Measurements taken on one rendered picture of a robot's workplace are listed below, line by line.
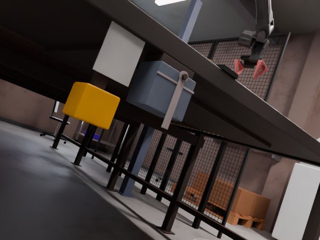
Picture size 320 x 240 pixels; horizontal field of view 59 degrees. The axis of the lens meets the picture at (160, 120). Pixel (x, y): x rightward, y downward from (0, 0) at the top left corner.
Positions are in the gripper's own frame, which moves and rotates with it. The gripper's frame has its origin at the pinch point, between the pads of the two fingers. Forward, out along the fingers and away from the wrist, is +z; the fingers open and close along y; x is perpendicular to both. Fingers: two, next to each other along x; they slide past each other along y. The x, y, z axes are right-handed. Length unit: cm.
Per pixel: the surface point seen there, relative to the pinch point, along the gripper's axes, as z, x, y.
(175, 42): 25, 54, -16
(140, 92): 41, 54, -14
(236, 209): 39, -271, 122
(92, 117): 53, 64, -17
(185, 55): 26, 49, -17
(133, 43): 33, 63, -15
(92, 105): 51, 65, -17
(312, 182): -31, -276, 50
